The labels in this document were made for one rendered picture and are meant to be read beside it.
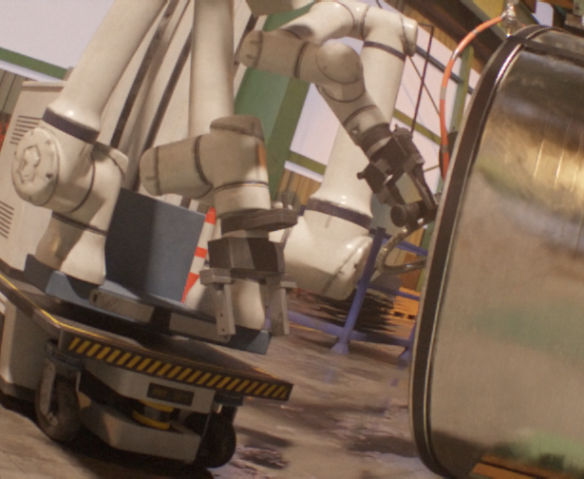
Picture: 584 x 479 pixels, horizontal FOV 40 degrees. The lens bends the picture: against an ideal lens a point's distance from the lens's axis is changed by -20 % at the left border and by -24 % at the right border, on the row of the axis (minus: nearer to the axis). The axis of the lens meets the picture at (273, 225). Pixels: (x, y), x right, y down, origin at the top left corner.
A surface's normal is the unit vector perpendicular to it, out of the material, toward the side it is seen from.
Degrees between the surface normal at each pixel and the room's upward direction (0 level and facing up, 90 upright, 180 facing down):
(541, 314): 104
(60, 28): 90
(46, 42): 90
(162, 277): 90
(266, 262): 67
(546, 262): 96
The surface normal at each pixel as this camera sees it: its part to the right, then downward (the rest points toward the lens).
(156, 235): 0.64, 0.18
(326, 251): -0.15, -0.15
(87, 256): 0.72, -0.18
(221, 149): -0.39, -0.13
